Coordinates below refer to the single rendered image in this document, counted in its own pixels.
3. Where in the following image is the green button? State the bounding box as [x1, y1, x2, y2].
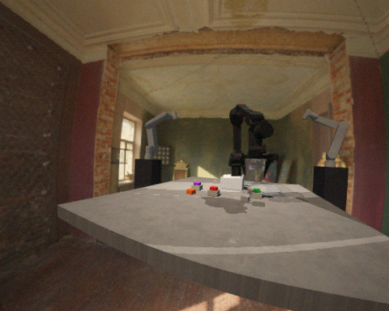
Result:
[250, 188, 262, 199]

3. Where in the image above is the red button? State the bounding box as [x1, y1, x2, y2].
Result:
[207, 186, 220, 197]

